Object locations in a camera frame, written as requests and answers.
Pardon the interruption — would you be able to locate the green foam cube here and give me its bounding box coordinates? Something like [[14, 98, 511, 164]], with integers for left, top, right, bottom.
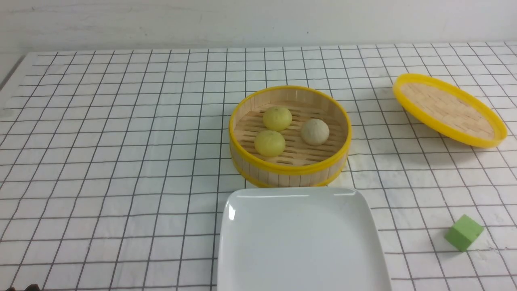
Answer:
[[444, 214, 484, 252]]

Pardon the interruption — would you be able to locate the yellow steamed bun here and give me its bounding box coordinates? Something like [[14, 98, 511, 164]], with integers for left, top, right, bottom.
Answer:
[[263, 106, 292, 131], [254, 130, 286, 157]]

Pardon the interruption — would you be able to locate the white grid pattern tablecloth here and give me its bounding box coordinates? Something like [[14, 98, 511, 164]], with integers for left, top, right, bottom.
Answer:
[[0, 42, 517, 291]]

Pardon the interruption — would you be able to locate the white steamed bun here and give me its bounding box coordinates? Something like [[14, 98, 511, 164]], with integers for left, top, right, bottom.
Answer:
[[301, 118, 330, 146]]

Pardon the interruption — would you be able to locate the white square ceramic plate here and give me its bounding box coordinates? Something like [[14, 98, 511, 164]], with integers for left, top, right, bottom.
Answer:
[[217, 187, 393, 291]]

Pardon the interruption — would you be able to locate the yellow rimmed bamboo steamer basket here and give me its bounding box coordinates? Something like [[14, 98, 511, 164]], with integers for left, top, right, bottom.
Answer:
[[228, 85, 352, 187]]

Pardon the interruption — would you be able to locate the yellow rimmed bamboo steamer lid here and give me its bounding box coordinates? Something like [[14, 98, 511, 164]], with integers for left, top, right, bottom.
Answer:
[[393, 74, 508, 148]]

